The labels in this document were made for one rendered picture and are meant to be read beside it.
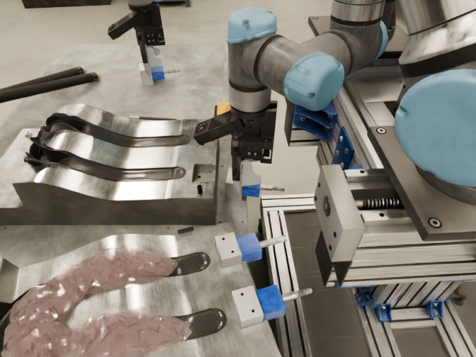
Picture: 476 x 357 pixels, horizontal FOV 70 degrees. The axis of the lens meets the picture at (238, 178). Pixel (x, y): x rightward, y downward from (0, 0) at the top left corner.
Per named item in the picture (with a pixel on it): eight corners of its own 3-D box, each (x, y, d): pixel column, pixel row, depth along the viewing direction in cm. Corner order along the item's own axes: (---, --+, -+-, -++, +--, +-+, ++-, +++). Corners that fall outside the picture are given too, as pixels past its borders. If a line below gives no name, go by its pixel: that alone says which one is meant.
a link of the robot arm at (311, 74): (367, 45, 46) (307, 21, 52) (315, 71, 41) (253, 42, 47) (353, 95, 52) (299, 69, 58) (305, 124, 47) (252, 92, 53)
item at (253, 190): (284, 189, 80) (286, 173, 76) (282, 205, 76) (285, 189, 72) (229, 183, 81) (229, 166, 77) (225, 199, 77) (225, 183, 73)
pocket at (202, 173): (216, 176, 75) (214, 163, 72) (214, 193, 71) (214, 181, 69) (195, 176, 75) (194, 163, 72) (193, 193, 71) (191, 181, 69)
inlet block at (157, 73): (180, 74, 117) (178, 59, 113) (182, 81, 114) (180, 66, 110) (142, 78, 115) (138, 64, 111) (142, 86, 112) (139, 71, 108)
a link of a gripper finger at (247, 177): (259, 202, 71) (262, 164, 66) (231, 199, 72) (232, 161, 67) (261, 194, 74) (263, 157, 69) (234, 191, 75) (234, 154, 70)
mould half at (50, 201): (219, 146, 90) (217, 103, 81) (214, 225, 72) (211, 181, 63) (32, 146, 90) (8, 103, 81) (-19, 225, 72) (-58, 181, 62)
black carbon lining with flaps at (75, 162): (192, 140, 81) (188, 107, 74) (185, 190, 70) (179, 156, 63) (47, 140, 81) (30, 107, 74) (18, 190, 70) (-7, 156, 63)
